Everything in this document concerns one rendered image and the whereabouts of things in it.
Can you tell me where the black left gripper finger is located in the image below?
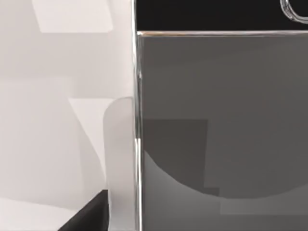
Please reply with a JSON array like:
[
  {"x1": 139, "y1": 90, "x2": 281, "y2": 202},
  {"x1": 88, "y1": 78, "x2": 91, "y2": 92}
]
[{"x1": 57, "y1": 189, "x2": 111, "y2": 231}]

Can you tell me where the grey cabinet with chrome edges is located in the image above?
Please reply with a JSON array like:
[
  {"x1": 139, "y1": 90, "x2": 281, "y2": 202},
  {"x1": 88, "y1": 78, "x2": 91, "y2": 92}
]
[{"x1": 131, "y1": 0, "x2": 308, "y2": 231}]

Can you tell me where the silver metal ring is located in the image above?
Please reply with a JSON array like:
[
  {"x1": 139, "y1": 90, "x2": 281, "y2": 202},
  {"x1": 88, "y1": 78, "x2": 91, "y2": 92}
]
[{"x1": 280, "y1": 0, "x2": 308, "y2": 24}]

